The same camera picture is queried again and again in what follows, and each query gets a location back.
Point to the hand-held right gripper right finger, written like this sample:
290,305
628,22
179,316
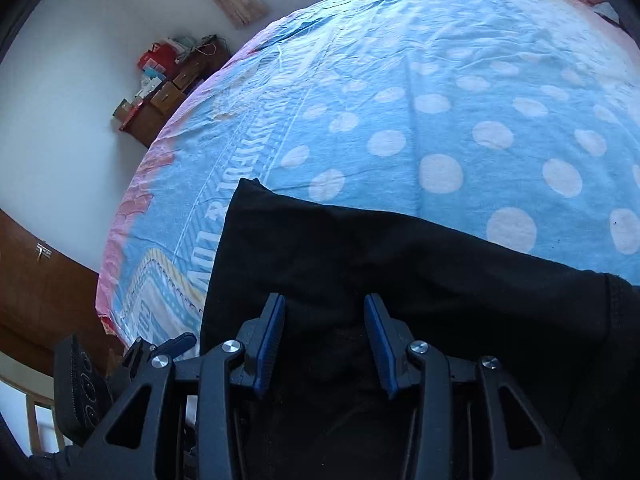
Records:
380,345

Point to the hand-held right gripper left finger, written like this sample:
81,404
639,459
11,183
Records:
270,340

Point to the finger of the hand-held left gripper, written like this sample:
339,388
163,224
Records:
175,344

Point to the black pants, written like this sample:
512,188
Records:
400,260

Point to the wooden framed window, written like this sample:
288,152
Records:
45,420

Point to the brown wooden door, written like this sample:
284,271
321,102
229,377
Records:
40,300

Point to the blue polka dot bed sheet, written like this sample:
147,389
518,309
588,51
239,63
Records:
400,110

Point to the small cardboard box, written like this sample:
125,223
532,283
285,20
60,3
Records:
122,110

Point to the wooden desk with drawers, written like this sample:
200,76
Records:
165,95

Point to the red box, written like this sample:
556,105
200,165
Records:
152,57

